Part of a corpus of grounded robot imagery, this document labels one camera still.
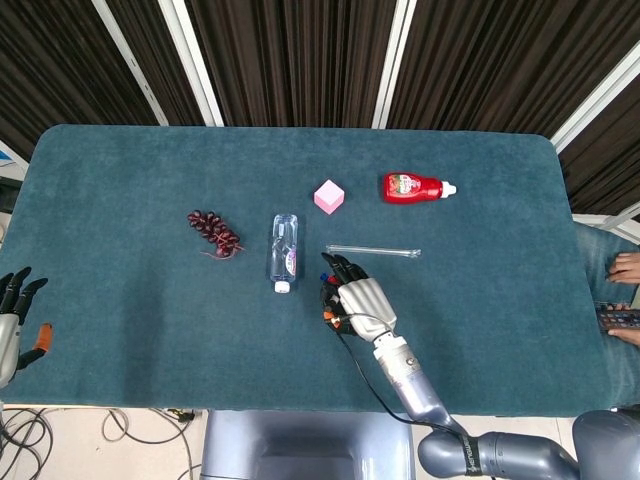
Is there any bystander blue jeans leg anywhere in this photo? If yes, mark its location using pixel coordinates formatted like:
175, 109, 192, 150
572, 222, 640, 412

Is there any red ketchup squeeze bottle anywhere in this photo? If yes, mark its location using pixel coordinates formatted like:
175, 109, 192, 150
383, 172, 458, 204

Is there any clear glass tube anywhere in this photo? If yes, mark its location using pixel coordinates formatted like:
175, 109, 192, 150
325, 243, 422, 259

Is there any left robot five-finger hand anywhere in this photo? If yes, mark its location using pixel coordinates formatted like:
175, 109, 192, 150
0, 267, 54, 389

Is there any black remote control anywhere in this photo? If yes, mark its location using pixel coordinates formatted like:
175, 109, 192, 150
595, 309, 640, 331

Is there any black cable on right hand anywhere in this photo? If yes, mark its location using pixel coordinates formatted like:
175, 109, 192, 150
327, 312, 464, 436

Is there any thin white frame post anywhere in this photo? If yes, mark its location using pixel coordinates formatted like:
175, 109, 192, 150
91, 0, 170, 127

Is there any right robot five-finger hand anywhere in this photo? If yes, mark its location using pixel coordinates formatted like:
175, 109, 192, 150
319, 252, 400, 344

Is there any black floor cable bundle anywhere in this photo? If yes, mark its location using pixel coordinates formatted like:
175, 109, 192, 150
0, 407, 54, 480

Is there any dark red grape bunch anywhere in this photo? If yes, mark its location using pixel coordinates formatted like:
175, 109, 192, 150
187, 209, 246, 260

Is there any teal velvet table cloth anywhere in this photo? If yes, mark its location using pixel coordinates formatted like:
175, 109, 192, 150
0, 123, 616, 416

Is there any black cup with pens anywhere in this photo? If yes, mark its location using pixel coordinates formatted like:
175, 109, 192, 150
319, 277, 351, 337

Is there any dark brown pleated curtain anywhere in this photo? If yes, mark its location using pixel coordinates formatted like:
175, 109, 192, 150
0, 0, 640, 216

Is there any double white frame post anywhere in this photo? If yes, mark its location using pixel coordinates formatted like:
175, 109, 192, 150
549, 46, 640, 154

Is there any white metal floor frame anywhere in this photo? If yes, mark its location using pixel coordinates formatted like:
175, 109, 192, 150
572, 202, 640, 242

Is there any white board with blue print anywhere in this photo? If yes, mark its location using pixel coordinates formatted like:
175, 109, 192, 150
0, 139, 30, 182

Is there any pink cube block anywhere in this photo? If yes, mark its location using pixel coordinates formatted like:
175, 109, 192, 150
313, 179, 346, 216

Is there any bystander bare hand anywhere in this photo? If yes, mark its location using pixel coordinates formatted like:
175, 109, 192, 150
607, 252, 640, 285
606, 327, 640, 347

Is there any grey-blue robot torso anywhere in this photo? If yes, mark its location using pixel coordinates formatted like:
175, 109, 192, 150
201, 410, 421, 480

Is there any clear plastic water bottle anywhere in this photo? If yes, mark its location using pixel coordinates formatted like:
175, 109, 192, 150
269, 213, 300, 295

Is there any wide white frame post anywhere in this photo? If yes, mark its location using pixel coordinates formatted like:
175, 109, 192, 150
157, 0, 225, 128
371, 0, 418, 130

